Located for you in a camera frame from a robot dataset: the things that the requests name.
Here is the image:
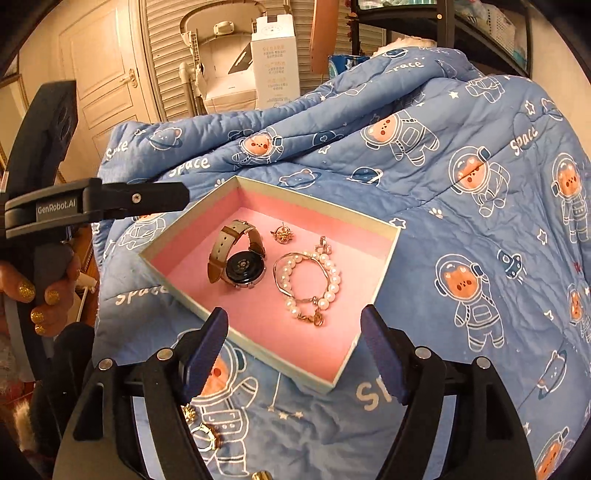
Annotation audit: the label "black shelf rack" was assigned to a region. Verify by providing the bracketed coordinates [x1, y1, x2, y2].
[348, 0, 532, 79]

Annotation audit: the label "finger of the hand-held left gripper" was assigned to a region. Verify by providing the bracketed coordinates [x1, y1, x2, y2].
[95, 180, 191, 220]

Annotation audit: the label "gold ring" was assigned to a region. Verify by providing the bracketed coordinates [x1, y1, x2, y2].
[190, 424, 225, 450]

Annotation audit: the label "grey louvered closet doors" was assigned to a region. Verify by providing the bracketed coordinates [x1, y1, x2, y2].
[139, 0, 356, 121]

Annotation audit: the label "wristwatch with tan strap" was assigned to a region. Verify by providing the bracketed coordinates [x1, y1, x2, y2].
[207, 219, 267, 291]

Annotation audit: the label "blue astronaut bear blanket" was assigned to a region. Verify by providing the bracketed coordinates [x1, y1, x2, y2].
[90, 44, 591, 480]

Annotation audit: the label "person's left hand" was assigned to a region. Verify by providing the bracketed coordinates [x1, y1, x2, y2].
[0, 251, 83, 337]

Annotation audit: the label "white baby high chair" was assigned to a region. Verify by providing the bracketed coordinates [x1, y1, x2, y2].
[178, 2, 264, 114]

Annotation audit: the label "white fluffy cloth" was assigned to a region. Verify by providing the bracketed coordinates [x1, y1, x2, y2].
[374, 36, 432, 54]

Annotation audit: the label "tall white carton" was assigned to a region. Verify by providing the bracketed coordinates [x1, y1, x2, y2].
[249, 14, 301, 109]

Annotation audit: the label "pearl bracelet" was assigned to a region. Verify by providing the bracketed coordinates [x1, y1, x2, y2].
[271, 235, 343, 329]

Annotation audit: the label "white plastic basket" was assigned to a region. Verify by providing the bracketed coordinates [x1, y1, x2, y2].
[480, 0, 517, 51]

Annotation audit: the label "mint jewelry box pink lining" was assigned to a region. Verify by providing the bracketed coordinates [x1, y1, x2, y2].
[139, 174, 402, 395]

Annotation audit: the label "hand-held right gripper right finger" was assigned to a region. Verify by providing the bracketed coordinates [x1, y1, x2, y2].
[360, 304, 539, 480]

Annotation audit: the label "white panel door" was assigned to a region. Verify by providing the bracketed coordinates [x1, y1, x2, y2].
[58, 7, 155, 134]

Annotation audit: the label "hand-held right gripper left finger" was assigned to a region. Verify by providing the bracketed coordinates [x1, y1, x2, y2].
[65, 307, 230, 480]

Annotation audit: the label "person's black trouser leg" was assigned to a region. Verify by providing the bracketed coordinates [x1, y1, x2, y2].
[28, 323, 95, 462]

